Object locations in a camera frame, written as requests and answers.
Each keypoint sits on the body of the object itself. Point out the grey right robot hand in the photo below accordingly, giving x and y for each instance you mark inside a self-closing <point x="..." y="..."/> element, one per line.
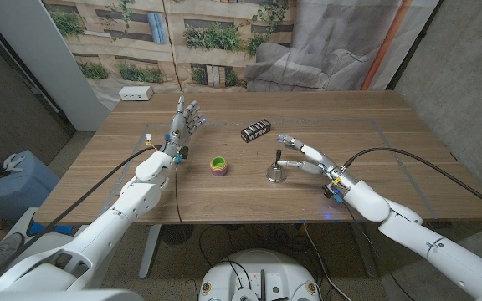
<point x="322" y="163"/>

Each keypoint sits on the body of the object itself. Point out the white power strip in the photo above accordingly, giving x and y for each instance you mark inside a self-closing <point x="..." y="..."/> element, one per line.
<point x="135" y="93"/>

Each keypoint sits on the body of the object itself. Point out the blue plastic case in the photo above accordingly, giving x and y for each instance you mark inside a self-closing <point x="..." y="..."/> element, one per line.
<point x="11" y="196"/>

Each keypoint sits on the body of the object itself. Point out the white black handheld tool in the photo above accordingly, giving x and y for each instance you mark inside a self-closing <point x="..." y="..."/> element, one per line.
<point x="6" y="164"/>

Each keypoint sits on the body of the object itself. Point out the stacked colourful toy cups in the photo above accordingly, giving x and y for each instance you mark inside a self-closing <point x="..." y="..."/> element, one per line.
<point x="218" y="166"/>

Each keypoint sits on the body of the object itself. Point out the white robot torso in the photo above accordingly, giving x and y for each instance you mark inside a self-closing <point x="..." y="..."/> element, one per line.
<point x="262" y="271"/>

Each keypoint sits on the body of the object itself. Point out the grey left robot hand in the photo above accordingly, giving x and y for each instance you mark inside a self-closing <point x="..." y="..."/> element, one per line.
<point x="181" y="125"/>

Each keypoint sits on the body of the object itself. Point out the white blue machine base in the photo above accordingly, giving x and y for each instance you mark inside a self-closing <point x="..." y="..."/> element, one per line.
<point x="48" y="240"/>

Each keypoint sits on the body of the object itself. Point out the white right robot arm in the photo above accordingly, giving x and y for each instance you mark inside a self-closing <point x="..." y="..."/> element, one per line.
<point x="412" y="234"/>

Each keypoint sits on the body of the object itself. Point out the printed fabric backdrop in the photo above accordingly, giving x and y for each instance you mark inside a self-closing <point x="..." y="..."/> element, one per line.
<point x="224" y="62"/>

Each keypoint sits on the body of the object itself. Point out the black round floor base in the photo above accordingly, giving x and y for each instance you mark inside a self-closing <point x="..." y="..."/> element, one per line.
<point x="177" y="234"/>

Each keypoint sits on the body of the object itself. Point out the white table leg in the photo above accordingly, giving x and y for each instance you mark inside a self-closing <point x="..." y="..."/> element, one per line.
<point x="364" y="251"/>
<point x="149" y="255"/>

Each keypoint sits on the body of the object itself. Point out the black Nitro golf ball box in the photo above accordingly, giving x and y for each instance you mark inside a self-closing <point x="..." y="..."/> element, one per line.
<point x="256" y="131"/>

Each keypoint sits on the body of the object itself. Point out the white pillar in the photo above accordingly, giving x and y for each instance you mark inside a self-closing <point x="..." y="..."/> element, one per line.
<point x="52" y="62"/>

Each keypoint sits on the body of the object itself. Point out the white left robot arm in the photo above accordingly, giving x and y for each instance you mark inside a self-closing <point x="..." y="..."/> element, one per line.
<point x="111" y="226"/>

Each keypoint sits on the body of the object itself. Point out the grey shoe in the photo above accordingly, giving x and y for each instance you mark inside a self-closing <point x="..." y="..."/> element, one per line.
<point x="6" y="248"/>

